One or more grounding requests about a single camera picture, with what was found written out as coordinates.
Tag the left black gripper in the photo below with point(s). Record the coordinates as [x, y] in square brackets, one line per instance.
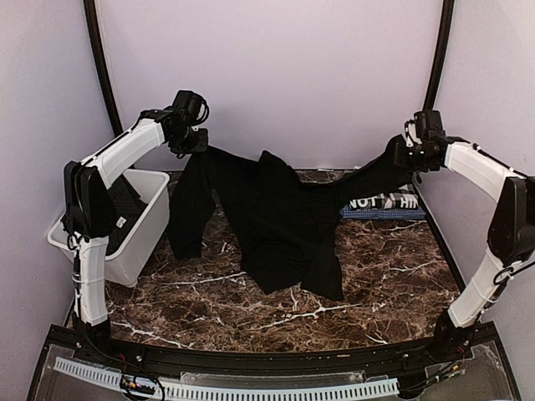
[201, 147]

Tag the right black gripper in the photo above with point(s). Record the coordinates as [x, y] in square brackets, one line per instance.
[399, 160]

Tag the black long sleeve shirt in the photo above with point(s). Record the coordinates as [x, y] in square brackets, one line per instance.
[285, 227]

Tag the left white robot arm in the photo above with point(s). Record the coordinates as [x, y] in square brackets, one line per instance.
[152, 129]

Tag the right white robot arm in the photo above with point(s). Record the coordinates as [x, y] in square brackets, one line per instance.
[425, 147]

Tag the black white plaid shirt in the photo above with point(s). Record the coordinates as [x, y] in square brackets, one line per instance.
[403, 198]

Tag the blue checked folded shirt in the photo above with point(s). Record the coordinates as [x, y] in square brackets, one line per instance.
[383, 214]

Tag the white plastic bin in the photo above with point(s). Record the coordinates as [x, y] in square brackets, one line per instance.
[134, 238]

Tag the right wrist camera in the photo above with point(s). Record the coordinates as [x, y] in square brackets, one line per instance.
[410, 134]

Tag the right black frame post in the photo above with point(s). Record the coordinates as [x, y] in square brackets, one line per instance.
[439, 57]

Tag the black frame post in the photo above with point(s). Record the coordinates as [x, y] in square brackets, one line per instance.
[97, 48]
[439, 57]

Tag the left black frame post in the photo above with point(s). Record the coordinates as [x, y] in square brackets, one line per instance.
[97, 48]

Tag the black curved table rail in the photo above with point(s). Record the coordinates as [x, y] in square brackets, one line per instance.
[392, 360]

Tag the white slotted cable duct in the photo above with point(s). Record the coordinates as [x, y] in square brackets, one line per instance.
[204, 386]

